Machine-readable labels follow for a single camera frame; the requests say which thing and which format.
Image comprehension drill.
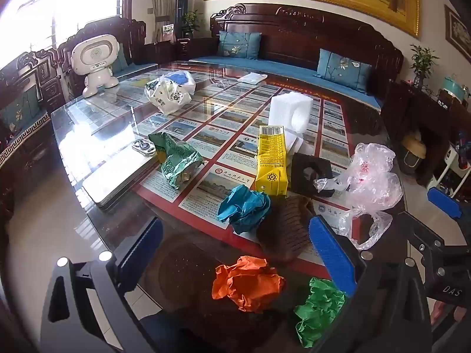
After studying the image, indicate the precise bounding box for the beige curtain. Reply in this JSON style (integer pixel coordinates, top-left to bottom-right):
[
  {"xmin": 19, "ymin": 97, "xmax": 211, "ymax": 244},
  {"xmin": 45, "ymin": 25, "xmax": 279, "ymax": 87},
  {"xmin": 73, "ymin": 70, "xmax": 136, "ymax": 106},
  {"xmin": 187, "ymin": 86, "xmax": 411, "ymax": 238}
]
[{"xmin": 151, "ymin": 0, "xmax": 185, "ymax": 43}]

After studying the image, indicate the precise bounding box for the dark carved wooden armchair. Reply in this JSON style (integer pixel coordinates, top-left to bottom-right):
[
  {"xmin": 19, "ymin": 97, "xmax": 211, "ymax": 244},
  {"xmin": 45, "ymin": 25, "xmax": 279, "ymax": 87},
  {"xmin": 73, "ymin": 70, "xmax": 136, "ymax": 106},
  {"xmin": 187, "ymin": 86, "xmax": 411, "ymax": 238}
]
[
  {"xmin": 57, "ymin": 16, "xmax": 173, "ymax": 100},
  {"xmin": 0, "ymin": 49, "xmax": 56, "ymax": 192}
]

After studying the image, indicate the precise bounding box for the dark wooden cabinet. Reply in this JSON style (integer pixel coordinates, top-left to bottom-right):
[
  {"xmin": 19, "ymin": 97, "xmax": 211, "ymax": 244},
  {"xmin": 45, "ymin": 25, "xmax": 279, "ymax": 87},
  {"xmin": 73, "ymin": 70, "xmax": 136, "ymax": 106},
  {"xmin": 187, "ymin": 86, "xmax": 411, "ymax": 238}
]
[{"xmin": 381, "ymin": 81, "xmax": 471, "ymax": 192}]

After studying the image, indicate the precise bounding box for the dark wooden side table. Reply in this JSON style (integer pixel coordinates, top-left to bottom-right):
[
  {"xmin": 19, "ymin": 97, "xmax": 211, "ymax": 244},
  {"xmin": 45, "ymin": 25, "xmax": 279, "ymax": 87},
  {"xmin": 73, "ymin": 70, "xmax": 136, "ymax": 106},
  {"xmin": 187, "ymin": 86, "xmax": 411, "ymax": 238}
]
[{"xmin": 177, "ymin": 37, "xmax": 221, "ymax": 61}]

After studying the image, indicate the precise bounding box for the blue sofa seat pad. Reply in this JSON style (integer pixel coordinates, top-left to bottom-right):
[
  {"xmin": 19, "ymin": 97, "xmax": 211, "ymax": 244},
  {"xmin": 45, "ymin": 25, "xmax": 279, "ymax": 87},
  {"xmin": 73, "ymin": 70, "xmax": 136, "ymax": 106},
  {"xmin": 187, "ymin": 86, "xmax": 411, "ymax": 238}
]
[{"xmin": 188, "ymin": 55, "xmax": 385, "ymax": 111}]

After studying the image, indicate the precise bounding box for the green snack wrapper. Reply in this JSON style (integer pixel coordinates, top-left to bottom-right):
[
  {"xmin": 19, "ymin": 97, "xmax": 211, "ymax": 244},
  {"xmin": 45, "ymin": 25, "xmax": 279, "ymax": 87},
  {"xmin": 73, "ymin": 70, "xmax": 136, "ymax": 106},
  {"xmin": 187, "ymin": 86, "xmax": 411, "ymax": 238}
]
[{"xmin": 148, "ymin": 131, "xmax": 204, "ymax": 191}]

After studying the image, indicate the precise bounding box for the dark carved wooden sofa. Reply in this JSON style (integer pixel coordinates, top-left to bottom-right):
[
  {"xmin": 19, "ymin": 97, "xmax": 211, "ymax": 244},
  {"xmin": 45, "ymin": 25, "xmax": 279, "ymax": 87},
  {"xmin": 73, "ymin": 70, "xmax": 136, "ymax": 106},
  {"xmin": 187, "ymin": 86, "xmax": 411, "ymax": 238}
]
[{"xmin": 188, "ymin": 3, "xmax": 405, "ymax": 111}]

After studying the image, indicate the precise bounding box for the printed table poster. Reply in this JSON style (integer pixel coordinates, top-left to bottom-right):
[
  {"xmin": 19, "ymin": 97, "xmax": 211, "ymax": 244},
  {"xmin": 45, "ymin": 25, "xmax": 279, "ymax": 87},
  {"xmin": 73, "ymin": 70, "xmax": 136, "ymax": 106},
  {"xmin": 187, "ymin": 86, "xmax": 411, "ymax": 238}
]
[{"xmin": 70, "ymin": 62, "xmax": 356, "ymax": 258}]

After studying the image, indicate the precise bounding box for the white foam block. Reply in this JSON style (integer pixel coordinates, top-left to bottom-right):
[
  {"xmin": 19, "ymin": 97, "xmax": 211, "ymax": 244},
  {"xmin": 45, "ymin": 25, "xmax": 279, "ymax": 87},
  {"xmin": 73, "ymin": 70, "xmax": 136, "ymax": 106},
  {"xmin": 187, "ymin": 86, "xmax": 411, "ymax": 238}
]
[{"xmin": 268, "ymin": 92, "xmax": 313, "ymax": 135}]

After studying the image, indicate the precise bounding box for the small dark framed picture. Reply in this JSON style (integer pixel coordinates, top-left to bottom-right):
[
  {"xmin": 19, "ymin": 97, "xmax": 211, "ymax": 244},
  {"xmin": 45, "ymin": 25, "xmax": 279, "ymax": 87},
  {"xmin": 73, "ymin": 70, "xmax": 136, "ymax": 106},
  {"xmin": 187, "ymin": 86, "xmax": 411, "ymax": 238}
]
[{"xmin": 444, "ymin": 4, "xmax": 471, "ymax": 57}]

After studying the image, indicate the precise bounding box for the teal crumpled paper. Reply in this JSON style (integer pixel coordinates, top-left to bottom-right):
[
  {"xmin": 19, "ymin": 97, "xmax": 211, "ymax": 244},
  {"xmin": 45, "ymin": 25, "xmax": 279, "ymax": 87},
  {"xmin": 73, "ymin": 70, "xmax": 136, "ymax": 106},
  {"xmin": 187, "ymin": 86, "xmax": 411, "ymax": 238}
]
[{"xmin": 217, "ymin": 185, "xmax": 272, "ymax": 234}]

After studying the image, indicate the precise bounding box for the blue embroidered cushion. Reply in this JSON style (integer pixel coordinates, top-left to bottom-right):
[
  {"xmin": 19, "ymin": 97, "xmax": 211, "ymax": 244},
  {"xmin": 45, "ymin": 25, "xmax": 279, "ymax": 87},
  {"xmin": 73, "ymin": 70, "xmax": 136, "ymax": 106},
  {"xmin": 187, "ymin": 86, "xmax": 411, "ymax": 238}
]
[
  {"xmin": 317, "ymin": 49, "xmax": 373, "ymax": 94},
  {"xmin": 217, "ymin": 31, "xmax": 263, "ymax": 60}
]

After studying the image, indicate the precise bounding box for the white stool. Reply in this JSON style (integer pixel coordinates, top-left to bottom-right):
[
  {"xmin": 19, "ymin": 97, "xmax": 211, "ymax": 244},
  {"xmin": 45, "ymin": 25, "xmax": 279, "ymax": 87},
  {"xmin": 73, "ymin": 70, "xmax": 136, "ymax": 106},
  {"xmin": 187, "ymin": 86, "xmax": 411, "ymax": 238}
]
[{"xmin": 436, "ymin": 143, "xmax": 460, "ymax": 192}]

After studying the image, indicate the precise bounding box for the silver metal tin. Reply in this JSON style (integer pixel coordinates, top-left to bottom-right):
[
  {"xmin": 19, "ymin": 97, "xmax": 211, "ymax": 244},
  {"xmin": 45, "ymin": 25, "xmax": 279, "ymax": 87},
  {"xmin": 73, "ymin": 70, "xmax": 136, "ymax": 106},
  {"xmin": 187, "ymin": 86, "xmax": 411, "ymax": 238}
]
[{"xmin": 82, "ymin": 154, "xmax": 162, "ymax": 208}]

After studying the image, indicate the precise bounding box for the yellow milk carton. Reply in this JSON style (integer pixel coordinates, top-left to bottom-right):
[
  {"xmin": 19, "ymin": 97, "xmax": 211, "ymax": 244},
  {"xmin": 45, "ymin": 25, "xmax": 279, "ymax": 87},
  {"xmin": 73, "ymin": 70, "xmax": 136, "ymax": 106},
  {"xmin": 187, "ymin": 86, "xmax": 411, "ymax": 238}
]
[{"xmin": 256, "ymin": 125, "xmax": 289, "ymax": 196}]

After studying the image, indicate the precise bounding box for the clear plastic bag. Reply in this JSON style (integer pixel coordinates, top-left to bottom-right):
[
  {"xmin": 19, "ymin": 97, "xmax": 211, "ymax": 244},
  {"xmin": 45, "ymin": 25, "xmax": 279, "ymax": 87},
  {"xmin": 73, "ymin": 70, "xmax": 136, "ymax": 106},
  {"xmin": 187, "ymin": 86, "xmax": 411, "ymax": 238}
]
[{"xmin": 313, "ymin": 143, "xmax": 403, "ymax": 251}]

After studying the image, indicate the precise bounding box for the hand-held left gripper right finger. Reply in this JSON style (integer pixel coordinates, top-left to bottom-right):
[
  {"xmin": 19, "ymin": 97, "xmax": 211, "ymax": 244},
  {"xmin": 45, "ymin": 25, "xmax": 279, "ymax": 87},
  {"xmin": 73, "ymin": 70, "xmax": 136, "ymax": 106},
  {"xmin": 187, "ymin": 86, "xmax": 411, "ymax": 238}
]
[{"xmin": 308, "ymin": 214, "xmax": 437, "ymax": 353}]

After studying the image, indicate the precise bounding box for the tall black speaker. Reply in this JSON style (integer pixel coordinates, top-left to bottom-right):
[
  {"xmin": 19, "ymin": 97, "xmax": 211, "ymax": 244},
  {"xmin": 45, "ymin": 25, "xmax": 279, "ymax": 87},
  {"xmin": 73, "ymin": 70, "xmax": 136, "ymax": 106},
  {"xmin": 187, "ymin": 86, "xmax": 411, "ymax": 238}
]
[{"xmin": 175, "ymin": 0, "xmax": 189, "ymax": 39}]

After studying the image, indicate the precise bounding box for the blue face mask pack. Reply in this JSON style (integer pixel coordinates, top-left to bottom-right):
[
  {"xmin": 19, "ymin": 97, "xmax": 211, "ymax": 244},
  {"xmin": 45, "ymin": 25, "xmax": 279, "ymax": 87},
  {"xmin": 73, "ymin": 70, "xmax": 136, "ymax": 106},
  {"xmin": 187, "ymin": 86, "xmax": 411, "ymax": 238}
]
[{"xmin": 162, "ymin": 70, "xmax": 196, "ymax": 94}]

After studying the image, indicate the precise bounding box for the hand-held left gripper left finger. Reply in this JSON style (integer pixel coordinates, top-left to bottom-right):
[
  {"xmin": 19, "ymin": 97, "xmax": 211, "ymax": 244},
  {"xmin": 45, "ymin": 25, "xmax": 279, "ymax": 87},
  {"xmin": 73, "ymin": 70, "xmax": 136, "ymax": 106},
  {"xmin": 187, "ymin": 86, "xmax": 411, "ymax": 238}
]
[{"xmin": 40, "ymin": 218, "xmax": 164, "ymax": 353}]

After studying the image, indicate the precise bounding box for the orange crumpled paper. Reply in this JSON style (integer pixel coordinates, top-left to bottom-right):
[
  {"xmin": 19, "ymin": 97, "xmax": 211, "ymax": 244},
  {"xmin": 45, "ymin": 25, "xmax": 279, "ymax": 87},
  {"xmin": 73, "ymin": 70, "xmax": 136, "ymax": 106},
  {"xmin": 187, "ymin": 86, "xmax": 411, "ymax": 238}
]
[{"xmin": 211, "ymin": 255, "xmax": 287, "ymax": 314}]

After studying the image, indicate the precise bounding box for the white plastic bag green print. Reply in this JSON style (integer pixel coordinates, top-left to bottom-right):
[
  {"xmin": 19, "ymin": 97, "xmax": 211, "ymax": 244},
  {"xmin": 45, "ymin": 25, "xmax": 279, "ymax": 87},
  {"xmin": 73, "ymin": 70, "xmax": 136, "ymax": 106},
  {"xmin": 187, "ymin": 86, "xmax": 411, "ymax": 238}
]
[{"xmin": 144, "ymin": 74, "xmax": 193, "ymax": 115}]

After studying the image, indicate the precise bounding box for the black foam block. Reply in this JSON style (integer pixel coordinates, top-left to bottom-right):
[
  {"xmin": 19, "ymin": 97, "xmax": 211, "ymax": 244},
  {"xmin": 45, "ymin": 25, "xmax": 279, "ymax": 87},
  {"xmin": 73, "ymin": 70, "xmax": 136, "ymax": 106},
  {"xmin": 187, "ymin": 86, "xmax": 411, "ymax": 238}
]
[{"xmin": 291, "ymin": 152, "xmax": 335, "ymax": 197}]

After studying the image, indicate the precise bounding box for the green crumpled paper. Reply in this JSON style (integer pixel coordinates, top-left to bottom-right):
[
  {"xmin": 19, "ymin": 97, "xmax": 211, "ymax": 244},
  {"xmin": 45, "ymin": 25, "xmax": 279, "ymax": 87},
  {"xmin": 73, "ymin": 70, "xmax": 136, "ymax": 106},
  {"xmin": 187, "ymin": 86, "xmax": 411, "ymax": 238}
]
[{"xmin": 293, "ymin": 277, "xmax": 348, "ymax": 349}]

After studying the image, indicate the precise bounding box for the white robot toy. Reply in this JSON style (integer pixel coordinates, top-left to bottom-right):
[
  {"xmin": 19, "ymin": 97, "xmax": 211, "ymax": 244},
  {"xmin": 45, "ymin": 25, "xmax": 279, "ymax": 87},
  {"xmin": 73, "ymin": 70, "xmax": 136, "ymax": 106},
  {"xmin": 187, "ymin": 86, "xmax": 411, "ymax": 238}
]
[{"xmin": 71, "ymin": 34, "xmax": 122, "ymax": 98}]

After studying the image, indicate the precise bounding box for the teal cooking pot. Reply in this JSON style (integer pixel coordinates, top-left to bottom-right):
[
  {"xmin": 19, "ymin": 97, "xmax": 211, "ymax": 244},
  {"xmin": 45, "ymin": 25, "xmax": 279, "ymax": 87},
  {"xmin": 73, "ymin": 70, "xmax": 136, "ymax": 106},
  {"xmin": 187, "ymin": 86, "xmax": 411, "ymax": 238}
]
[{"xmin": 442, "ymin": 77, "xmax": 464, "ymax": 100}]

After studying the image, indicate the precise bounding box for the potted bamboo plant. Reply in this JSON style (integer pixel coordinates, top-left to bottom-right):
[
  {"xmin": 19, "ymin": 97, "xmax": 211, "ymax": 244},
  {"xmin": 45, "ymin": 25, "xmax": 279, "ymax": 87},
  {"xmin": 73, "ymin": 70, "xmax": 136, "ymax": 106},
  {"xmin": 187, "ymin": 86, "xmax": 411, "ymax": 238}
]
[{"xmin": 409, "ymin": 44, "xmax": 440, "ymax": 89}]

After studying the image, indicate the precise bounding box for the beige pet bed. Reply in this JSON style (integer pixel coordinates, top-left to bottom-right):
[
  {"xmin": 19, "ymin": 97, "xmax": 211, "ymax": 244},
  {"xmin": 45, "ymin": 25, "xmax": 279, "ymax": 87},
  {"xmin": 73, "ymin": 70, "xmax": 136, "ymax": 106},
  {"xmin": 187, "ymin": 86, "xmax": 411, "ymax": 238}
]
[{"xmin": 401, "ymin": 130, "xmax": 427, "ymax": 175}]

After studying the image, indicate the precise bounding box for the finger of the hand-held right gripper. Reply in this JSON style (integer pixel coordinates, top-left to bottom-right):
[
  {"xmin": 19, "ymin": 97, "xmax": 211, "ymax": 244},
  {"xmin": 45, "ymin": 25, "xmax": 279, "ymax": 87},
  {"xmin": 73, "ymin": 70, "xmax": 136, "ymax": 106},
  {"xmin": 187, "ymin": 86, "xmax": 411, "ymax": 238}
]
[
  {"xmin": 427, "ymin": 187, "xmax": 471, "ymax": 223},
  {"xmin": 398, "ymin": 211, "xmax": 447, "ymax": 262}
]

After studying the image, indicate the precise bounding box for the potted green plant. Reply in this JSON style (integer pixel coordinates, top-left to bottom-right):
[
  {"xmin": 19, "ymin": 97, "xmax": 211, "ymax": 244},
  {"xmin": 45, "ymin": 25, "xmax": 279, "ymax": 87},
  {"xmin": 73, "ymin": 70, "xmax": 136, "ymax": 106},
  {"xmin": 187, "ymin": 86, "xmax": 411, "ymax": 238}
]
[{"xmin": 182, "ymin": 10, "xmax": 204, "ymax": 39}]

